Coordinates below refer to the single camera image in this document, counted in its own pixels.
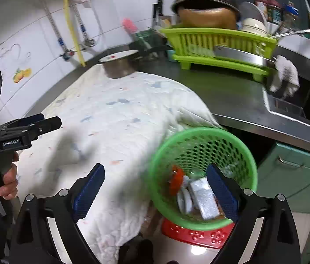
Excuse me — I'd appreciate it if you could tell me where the red plastic stool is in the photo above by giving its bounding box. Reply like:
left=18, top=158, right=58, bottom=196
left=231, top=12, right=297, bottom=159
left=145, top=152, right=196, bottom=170
left=160, top=217, right=236, bottom=249

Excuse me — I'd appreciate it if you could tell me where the blue capped bottle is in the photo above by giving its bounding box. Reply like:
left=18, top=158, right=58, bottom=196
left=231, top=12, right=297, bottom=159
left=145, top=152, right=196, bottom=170
left=283, top=2, right=300, bottom=28

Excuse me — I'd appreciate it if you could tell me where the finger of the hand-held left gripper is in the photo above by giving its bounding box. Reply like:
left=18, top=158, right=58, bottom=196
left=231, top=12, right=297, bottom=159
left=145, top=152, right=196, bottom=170
left=0, top=114, right=45, bottom=130
left=4, top=116, right=62, bottom=141

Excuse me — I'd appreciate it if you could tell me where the fruit wall sticker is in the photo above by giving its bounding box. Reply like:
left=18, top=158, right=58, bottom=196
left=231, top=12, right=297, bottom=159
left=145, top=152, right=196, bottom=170
left=13, top=67, right=32, bottom=84

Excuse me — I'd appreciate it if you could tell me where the white dish cloth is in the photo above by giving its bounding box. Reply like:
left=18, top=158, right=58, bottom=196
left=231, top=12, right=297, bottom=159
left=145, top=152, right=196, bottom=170
left=269, top=55, right=301, bottom=100

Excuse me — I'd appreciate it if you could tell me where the green perforated plastic basket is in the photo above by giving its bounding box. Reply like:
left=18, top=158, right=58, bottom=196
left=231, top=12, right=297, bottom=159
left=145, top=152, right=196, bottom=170
left=148, top=126, right=258, bottom=231

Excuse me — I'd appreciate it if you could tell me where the red capped jar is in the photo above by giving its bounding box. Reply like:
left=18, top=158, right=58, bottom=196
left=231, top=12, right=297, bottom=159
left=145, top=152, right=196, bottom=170
left=255, top=0, right=269, bottom=20

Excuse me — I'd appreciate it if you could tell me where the dark green utensil holder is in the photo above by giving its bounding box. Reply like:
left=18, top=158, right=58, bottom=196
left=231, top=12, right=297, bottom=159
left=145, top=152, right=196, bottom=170
left=136, top=30, right=159, bottom=50

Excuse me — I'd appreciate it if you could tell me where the pink bottle brush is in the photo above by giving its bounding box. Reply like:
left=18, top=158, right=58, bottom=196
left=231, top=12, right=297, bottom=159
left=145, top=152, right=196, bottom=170
left=122, top=18, right=153, bottom=50

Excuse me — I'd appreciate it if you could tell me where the green plastic dish rack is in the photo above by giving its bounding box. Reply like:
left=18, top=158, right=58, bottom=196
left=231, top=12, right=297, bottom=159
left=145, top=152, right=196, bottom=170
left=159, top=26, right=279, bottom=83

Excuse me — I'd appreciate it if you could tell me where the brown clay pot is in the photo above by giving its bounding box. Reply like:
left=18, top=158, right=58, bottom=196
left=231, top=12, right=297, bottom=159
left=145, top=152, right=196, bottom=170
left=177, top=5, right=238, bottom=30

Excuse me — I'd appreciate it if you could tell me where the orange snack packet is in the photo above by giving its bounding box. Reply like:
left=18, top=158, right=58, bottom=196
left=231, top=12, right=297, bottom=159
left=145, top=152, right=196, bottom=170
left=169, top=166, right=185, bottom=196

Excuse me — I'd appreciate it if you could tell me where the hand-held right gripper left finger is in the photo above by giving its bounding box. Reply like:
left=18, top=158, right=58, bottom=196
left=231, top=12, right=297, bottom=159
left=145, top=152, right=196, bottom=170
left=10, top=163, right=106, bottom=264

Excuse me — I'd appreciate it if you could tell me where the steel pot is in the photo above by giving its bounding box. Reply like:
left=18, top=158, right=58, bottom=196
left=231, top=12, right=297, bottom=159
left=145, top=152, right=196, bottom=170
left=103, top=58, right=137, bottom=79

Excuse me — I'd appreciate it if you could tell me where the steel cabinet handle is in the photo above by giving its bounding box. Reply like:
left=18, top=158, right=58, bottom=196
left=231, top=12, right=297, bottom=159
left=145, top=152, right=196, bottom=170
left=277, top=156, right=306, bottom=169

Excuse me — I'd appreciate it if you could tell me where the white pot lid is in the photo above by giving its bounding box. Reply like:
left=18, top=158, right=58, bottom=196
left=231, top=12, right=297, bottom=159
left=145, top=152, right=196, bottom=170
left=98, top=49, right=139, bottom=63

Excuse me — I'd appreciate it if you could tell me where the black handled tool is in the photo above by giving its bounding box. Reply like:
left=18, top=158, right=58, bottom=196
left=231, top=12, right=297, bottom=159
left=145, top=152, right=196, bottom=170
left=152, top=0, right=164, bottom=30

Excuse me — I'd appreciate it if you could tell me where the steel sink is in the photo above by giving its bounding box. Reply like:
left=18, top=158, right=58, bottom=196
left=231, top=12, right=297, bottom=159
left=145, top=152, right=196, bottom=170
left=263, top=47, right=310, bottom=122

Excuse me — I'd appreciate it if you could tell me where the white round lid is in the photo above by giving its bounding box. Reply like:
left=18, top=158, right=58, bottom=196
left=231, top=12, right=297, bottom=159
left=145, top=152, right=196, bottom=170
left=177, top=186, right=193, bottom=214

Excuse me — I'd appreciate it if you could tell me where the silver foil carton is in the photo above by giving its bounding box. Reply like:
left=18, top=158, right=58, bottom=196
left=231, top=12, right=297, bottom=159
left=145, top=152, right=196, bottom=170
left=188, top=178, right=221, bottom=220

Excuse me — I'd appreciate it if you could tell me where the steel cleaver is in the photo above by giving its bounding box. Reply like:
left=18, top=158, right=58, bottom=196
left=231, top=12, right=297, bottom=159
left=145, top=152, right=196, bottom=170
left=214, top=45, right=277, bottom=67

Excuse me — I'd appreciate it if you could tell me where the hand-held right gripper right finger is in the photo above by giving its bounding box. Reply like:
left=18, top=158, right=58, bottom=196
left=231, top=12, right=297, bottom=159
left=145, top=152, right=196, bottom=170
left=206, top=163, right=301, bottom=264

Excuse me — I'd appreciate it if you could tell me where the steel ladle handle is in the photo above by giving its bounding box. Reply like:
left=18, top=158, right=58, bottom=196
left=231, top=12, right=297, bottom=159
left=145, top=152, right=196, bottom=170
left=269, top=29, right=310, bottom=39

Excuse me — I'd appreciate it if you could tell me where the white plate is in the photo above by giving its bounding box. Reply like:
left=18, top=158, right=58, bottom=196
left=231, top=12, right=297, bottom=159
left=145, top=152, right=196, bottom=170
left=239, top=1, right=267, bottom=25

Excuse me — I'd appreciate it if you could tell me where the white quilted blanket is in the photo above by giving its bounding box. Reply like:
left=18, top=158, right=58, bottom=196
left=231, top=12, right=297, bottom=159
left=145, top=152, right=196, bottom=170
left=15, top=64, right=224, bottom=257

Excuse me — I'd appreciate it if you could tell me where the white bowl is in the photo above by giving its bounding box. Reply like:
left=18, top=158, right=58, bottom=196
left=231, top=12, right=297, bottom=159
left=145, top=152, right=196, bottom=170
left=239, top=18, right=269, bottom=37

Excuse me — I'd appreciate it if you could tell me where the teal cabinet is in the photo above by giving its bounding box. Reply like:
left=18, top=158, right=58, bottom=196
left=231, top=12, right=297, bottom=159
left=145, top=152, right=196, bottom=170
left=257, top=141, right=310, bottom=253

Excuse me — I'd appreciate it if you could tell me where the braided steel hose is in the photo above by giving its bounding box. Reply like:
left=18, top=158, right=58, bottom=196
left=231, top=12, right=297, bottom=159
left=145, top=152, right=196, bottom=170
left=71, top=0, right=95, bottom=48
left=32, top=0, right=68, bottom=58

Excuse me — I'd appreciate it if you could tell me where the yellow pipe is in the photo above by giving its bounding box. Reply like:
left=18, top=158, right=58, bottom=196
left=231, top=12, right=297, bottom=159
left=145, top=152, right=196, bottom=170
left=63, top=0, right=86, bottom=67

